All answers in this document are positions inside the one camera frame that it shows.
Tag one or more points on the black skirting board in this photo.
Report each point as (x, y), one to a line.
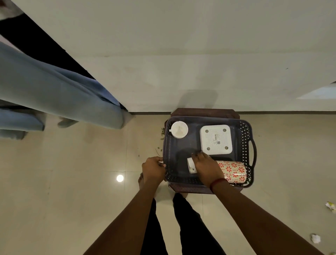
(288, 113)

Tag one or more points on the person's foot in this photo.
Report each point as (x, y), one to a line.
(184, 195)
(141, 181)

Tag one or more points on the red wrist thread band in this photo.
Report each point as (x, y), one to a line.
(218, 183)

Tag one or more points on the dark grey perforated tray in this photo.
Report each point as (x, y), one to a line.
(189, 147)

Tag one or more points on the white square router box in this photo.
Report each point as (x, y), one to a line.
(216, 139)

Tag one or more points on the person's left hand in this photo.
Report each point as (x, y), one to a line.
(153, 170)

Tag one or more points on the person's right forearm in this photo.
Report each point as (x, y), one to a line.
(262, 220)

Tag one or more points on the person's right foot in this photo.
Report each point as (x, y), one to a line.
(184, 195)

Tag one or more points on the crumpled white green wrapper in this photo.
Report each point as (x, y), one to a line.
(331, 207)

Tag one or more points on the person's left foot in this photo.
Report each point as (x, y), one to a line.
(141, 181)

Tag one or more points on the person's left forearm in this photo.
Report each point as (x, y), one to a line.
(126, 220)

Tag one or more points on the dark brown stool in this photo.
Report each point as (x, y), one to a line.
(204, 112)

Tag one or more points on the person's dark trousers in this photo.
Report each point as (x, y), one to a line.
(189, 226)

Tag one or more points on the crumpled white paper scrap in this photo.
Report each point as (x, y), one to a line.
(315, 238)

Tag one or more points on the person's right hand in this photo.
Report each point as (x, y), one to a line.
(208, 170)

